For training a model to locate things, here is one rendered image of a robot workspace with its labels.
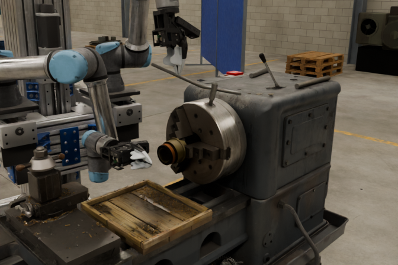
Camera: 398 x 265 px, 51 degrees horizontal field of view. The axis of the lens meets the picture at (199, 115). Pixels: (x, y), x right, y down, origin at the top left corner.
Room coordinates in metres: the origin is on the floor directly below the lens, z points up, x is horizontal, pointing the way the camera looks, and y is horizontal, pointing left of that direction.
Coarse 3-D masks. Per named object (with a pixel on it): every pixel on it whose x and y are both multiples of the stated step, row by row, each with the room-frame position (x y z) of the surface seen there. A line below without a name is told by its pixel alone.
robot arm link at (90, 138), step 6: (90, 132) 1.49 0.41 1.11; (96, 132) 1.49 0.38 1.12; (84, 138) 1.49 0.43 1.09; (90, 138) 1.47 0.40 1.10; (96, 138) 1.45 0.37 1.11; (84, 144) 1.48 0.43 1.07; (90, 144) 1.45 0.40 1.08; (96, 144) 1.43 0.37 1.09; (90, 150) 1.46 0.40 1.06; (96, 150) 1.43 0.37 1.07; (90, 156) 1.46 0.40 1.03; (96, 156) 1.45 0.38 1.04
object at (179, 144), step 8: (168, 144) 1.38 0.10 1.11; (176, 144) 1.39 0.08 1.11; (184, 144) 1.42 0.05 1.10; (160, 152) 1.40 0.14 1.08; (168, 152) 1.36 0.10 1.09; (176, 152) 1.37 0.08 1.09; (184, 152) 1.39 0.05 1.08; (160, 160) 1.39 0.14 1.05; (168, 160) 1.40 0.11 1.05; (176, 160) 1.38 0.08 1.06
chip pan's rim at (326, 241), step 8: (328, 216) 1.88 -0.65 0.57; (336, 216) 1.85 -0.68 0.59; (344, 216) 1.83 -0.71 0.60; (328, 224) 1.84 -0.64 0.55; (336, 224) 1.84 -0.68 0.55; (344, 224) 1.76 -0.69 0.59; (336, 232) 1.73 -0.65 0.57; (304, 240) 1.68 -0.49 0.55; (320, 240) 1.61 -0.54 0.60; (328, 240) 1.68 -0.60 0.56; (296, 248) 1.63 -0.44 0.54; (320, 248) 1.64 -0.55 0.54; (304, 256) 1.54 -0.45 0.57; (312, 256) 1.59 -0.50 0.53; (272, 264) 1.50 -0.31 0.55; (288, 264) 1.45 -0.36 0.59; (296, 264) 1.50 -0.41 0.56; (304, 264) 1.55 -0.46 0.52
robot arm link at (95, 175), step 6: (90, 162) 1.46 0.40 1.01; (96, 162) 1.45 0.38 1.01; (102, 162) 1.46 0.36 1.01; (108, 162) 1.50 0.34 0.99; (90, 168) 1.46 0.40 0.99; (96, 168) 1.45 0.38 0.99; (102, 168) 1.46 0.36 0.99; (108, 168) 1.50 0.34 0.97; (90, 174) 1.46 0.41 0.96; (96, 174) 1.45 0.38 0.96; (102, 174) 1.46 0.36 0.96; (96, 180) 1.46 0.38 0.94; (102, 180) 1.46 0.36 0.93
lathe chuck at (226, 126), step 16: (192, 112) 1.49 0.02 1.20; (208, 112) 1.43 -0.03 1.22; (224, 112) 1.47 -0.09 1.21; (192, 128) 1.49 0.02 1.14; (208, 128) 1.43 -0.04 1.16; (224, 128) 1.41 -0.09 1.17; (224, 144) 1.38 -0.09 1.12; (240, 144) 1.44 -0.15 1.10; (192, 160) 1.49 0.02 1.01; (208, 160) 1.43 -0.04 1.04; (224, 160) 1.38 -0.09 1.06; (192, 176) 1.49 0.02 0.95; (208, 176) 1.43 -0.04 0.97; (224, 176) 1.47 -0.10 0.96
